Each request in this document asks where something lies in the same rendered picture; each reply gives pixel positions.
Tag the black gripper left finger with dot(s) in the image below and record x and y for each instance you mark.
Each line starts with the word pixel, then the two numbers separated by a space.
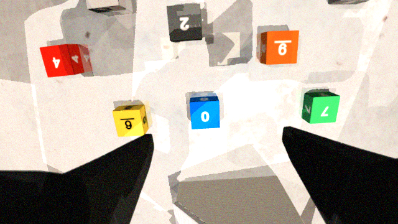
pixel 103 191

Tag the blue block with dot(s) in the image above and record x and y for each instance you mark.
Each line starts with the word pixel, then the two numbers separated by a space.
pixel 205 112

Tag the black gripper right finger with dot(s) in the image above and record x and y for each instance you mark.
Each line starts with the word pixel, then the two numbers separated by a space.
pixel 348 185

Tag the green block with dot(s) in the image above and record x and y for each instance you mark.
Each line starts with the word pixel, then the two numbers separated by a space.
pixel 320 107

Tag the red block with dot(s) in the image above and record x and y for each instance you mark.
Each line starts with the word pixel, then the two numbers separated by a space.
pixel 62 60

